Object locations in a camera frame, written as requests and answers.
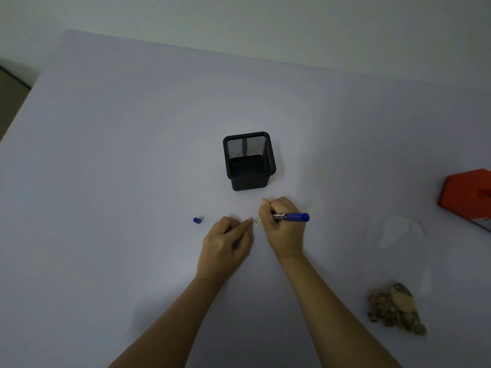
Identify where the person's right hand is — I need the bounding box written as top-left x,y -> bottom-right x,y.
258,196 -> 308,260

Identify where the person's left hand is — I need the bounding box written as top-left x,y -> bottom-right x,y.
196,215 -> 255,285

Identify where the blue marker pen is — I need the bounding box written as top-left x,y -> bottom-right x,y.
272,212 -> 310,223

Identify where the person's left forearm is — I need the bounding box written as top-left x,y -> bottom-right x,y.
108,277 -> 225,368

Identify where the person's right forearm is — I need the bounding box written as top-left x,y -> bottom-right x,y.
276,253 -> 403,368

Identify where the black mesh pen holder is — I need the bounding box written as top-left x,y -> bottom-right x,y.
222,130 -> 277,192

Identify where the clear plastic bag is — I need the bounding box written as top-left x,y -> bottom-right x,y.
367,212 -> 433,292

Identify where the crumpled brown wrapper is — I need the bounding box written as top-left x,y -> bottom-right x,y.
367,282 -> 428,337

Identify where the orange box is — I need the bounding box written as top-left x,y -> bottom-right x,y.
438,169 -> 491,233

